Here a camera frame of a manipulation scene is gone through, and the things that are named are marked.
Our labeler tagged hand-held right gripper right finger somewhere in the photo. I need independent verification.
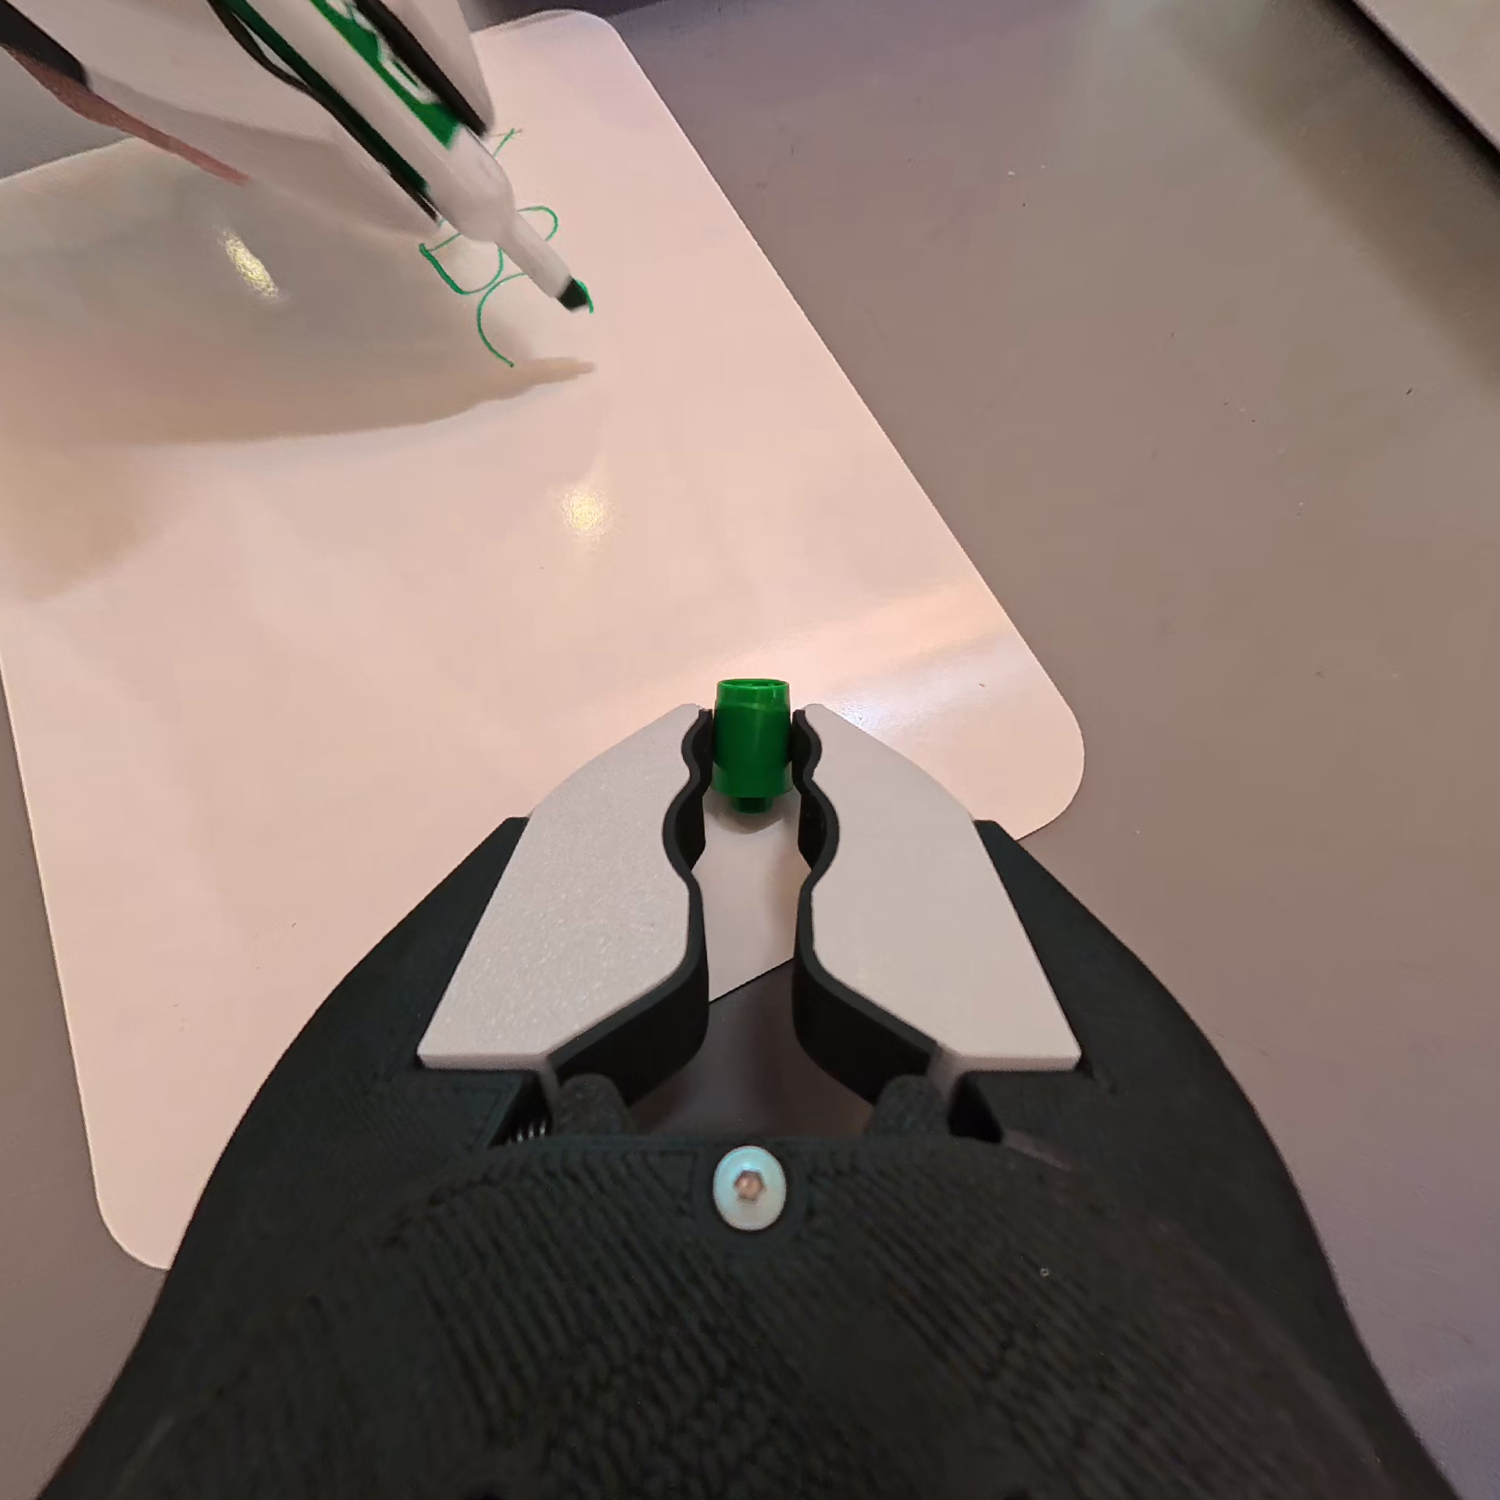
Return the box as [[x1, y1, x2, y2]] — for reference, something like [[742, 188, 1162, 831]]
[[794, 704, 1083, 1104]]

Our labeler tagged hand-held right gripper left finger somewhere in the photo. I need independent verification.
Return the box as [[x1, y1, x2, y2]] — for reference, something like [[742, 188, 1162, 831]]
[[417, 704, 715, 1101]]

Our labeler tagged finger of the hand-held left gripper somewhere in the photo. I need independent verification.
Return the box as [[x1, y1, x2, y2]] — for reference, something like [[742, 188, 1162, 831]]
[[362, 0, 497, 135], [0, 0, 444, 227]]

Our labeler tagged white dry-erase marker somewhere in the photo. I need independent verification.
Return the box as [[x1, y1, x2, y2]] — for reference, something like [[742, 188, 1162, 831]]
[[229, 0, 597, 317]]

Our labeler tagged green marker cap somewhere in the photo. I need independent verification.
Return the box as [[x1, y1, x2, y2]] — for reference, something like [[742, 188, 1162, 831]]
[[712, 676, 801, 818]]

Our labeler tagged white whiteboard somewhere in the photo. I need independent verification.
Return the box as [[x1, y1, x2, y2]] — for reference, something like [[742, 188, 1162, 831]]
[[0, 10, 1088, 1276]]

